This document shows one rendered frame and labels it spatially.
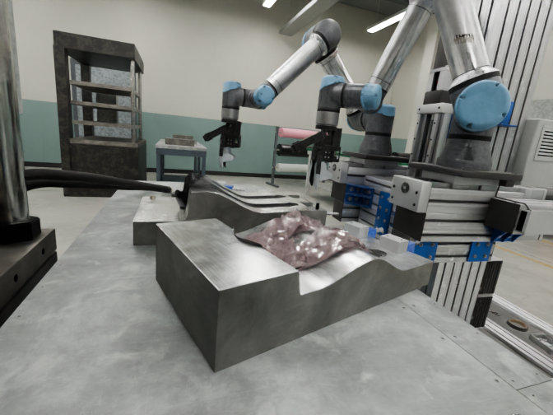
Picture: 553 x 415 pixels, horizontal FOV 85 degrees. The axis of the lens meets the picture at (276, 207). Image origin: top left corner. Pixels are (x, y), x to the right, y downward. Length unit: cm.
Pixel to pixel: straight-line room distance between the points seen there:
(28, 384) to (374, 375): 39
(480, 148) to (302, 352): 82
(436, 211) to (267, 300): 71
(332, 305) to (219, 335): 19
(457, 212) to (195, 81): 680
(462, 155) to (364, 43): 803
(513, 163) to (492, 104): 59
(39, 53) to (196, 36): 297
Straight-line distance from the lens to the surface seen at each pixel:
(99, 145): 485
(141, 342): 47
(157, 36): 756
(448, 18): 100
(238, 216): 77
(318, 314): 48
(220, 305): 36
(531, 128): 148
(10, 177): 90
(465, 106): 93
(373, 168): 144
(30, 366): 48
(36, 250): 90
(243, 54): 768
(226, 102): 134
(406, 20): 116
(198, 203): 75
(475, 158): 106
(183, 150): 452
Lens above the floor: 108
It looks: 14 degrees down
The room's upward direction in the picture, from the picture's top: 6 degrees clockwise
